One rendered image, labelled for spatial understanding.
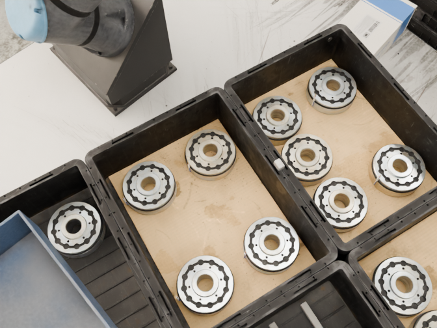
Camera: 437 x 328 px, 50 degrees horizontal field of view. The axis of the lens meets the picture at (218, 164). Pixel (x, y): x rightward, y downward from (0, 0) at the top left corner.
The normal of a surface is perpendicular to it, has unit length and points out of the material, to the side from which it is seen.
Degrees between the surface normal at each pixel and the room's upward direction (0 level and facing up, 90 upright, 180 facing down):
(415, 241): 0
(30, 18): 51
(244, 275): 0
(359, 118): 0
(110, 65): 44
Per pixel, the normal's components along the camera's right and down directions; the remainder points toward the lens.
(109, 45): 0.32, 0.85
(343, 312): -0.02, -0.41
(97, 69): -0.52, 0.14
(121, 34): 0.59, 0.50
